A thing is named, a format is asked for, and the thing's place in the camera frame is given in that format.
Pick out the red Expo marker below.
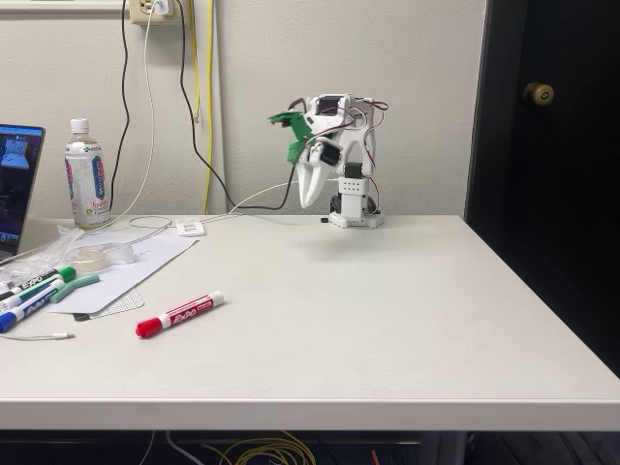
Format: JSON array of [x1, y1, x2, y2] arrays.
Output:
[[135, 290, 226, 339]]

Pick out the green capped Expo marker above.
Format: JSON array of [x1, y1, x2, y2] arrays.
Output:
[[0, 264, 78, 302]]

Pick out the green label Expo marker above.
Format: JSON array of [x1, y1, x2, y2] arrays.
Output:
[[0, 278, 67, 314]]

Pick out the blue capped Expo marker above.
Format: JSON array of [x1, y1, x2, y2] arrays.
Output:
[[0, 294, 50, 334]]

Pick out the small white adapter hub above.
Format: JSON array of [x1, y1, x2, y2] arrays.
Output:
[[174, 219, 207, 237]]

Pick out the white paper sheet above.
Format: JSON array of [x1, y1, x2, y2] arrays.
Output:
[[46, 227, 200, 316]]

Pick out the brass door knob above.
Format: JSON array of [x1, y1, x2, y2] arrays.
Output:
[[521, 81, 556, 107]]

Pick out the grey mesh mat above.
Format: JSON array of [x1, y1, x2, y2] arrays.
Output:
[[72, 285, 146, 324]]

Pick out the clear plastic drink bottle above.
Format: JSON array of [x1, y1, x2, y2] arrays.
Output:
[[64, 118, 112, 231]]

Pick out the black door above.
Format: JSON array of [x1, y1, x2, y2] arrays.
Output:
[[463, 0, 620, 379]]

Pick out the pale green plastic tool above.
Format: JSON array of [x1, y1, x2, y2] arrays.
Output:
[[49, 273, 101, 305]]

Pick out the clear plastic bag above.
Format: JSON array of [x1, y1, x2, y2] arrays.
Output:
[[0, 225, 86, 292]]

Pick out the silver laptop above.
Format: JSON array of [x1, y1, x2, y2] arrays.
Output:
[[0, 124, 54, 266]]

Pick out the grey table leg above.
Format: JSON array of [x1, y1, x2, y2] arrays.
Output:
[[420, 430, 469, 465]]

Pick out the white window trim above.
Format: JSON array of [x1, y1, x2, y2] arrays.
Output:
[[0, 0, 126, 14]]

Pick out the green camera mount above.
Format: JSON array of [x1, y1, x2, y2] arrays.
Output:
[[268, 109, 315, 164]]

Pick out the thin white USB cable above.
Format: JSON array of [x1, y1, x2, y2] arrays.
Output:
[[201, 181, 293, 225]]

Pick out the long yellow cable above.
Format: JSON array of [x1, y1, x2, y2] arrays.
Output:
[[201, 0, 215, 215]]

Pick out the black camera cable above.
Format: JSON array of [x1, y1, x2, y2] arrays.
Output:
[[174, 0, 307, 212]]

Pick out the white charger cable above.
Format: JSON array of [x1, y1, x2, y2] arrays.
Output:
[[77, 4, 173, 243]]

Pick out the black power cable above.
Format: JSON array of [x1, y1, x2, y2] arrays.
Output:
[[108, 0, 132, 222]]

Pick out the beige wall outlet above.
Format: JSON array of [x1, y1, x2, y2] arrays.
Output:
[[129, 0, 175, 25]]

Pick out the coiled yellow cable bundle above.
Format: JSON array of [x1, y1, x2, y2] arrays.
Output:
[[202, 430, 319, 465]]

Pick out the white cable with plug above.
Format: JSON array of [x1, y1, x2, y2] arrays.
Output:
[[0, 331, 77, 342]]

